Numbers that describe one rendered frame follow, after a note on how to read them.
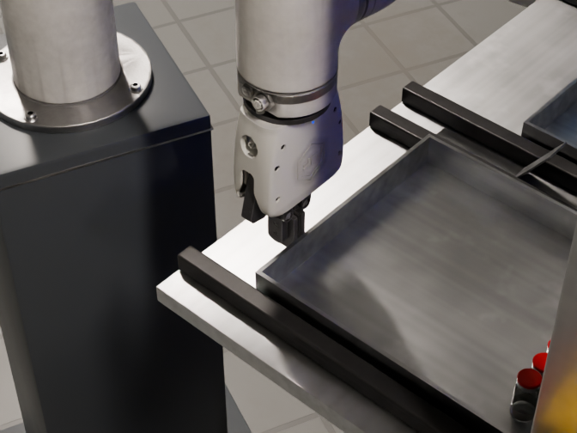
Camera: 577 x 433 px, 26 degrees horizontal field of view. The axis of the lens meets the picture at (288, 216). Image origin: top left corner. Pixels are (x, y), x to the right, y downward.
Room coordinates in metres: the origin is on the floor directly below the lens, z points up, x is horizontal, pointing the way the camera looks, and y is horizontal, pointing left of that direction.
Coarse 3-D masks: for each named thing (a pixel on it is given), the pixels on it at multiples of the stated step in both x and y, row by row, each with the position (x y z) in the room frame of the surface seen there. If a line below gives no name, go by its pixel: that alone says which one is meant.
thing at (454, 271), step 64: (384, 192) 0.92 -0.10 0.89; (448, 192) 0.92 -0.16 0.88; (512, 192) 0.90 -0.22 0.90; (320, 256) 0.84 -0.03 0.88; (384, 256) 0.84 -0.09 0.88; (448, 256) 0.84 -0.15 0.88; (512, 256) 0.84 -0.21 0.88; (320, 320) 0.73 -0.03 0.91; (384, 320) 0.75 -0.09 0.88; (448, 320) 0.75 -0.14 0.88; (512, 320) 0.75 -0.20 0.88; (448, 384) 0.68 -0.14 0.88; (512, 384) 0.68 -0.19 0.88
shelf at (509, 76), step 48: (480, 48) 1.17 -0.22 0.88; (528, 48) 1.17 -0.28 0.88; (576, 48) 1.17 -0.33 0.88; (480, 96) 1.08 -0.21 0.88; (528, 96) 1.08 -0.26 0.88; (384, 144) 1.00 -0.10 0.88; (480, 144) 1.00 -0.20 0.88; (336, 192) 0.93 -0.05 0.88; (240, 240) 0.86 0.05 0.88; (192, 288) 0.80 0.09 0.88; (240, 336) 0.74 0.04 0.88; (288, 384) 0.69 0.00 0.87; (336, 384) 0.68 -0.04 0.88; (384, 432) 0.63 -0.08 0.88
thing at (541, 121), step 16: (576, 80) 1.07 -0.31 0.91; (560, 96) 1.04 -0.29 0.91; (576, 96) 1.07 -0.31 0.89; (544, 112) 1.02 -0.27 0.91; (560, 112) 1.05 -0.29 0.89; (576, 112) 1.05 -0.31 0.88; (528, 128) 0.99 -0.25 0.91; (544, 128) 1.02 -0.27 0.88; (560, 128) 1.03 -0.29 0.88; (576, 128) 1.03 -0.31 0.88; (544, 144) 0.98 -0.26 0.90; (560, 144) 0.97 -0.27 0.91; (576, 144) 1.00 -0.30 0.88; (576, 160) 0.95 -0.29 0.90
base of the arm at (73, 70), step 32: (0, 0) 1.11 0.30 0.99; (32, 0) 1.08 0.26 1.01; (64, 0) 1.08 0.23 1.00; (96, 0) 1.10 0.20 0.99; (32, 32) 1.08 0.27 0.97; (64, 32) 1.08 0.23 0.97; (96, 32) 1.10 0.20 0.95; (0, 64) 1.15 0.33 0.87; (32, 64) 1.08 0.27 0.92; (64, 64) 1.08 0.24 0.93; (96, 64) 1.10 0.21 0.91; (128, 64) 1.15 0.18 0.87; (0, 96) 1.10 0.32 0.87; (32, 96) 1.09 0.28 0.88; (64, 96) 1.08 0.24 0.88; (96, 96) 1.09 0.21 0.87; (128, 96) 1.10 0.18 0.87; (32, 128) 1.05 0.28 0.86; (64, 128) 1.04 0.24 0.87
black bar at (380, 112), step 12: (384, 108) 1.04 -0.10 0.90; (372, 120) 1.03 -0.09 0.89; (384, 120) 1.02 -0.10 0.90; (396, 120) 1.02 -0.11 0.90; (408, 120) 1.02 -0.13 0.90; (384, 132) 1.02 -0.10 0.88; (396, 132) 1.01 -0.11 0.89; (408, 132) 1.00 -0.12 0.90; (420, 132) 1.00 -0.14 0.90; (432, 132) 1.00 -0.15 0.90; (408, 144) 1.00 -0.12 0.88; (564, 204) 0.89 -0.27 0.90
